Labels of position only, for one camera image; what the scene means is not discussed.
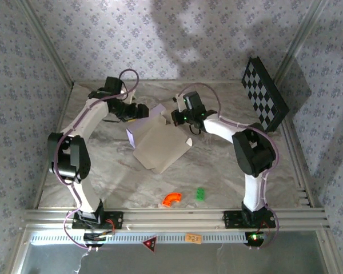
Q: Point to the white and lilac paper box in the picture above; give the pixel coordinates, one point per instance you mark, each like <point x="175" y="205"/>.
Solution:
<point x="160" y="145"/>

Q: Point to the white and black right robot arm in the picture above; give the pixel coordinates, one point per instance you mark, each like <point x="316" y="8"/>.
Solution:
<point x="253" y="194"/>

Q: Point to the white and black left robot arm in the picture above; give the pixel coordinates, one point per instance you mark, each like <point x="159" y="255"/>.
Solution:
<point x="88" y="120"/>

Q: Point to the aluminium table edge strip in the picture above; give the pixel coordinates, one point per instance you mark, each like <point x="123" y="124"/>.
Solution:
<point x="160" y="81"/>

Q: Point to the black checkerboard calibration board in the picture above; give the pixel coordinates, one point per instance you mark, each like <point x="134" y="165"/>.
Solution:
<point x="260" y="88"/>

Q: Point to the orange curved toy brick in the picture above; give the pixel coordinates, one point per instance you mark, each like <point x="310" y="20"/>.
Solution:
<point x="168" y="197"/>

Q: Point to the green toy brick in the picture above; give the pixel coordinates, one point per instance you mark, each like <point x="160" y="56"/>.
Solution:
<point x="200" y="194"/>

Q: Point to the orange paper label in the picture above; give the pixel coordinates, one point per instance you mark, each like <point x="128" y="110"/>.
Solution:
<point x="193" y="238"/>

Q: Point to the red triangle sign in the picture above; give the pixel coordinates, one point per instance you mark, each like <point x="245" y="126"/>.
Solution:
<point x="149" y="244"/>

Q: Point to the grey metal sheet panel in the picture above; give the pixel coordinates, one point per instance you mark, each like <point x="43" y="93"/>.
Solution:
<point x="188" y="259"/>

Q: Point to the aluminium mounting rail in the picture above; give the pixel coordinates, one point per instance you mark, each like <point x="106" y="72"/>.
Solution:
<point x="171" y="218"/>

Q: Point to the aluminium frame post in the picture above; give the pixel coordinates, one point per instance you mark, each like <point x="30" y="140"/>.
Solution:
<point x="45" y="42"/>
<point x="300" y="37"/>

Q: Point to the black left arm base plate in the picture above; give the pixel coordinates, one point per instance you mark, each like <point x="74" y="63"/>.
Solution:
<point x="117" y="219"/>

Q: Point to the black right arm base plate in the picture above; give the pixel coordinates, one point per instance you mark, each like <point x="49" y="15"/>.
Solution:
<point x="231" y="219"/>

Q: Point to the slotted aluminium table side rail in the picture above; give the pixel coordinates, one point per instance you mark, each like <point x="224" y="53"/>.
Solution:
<point x="303" y="194"/>

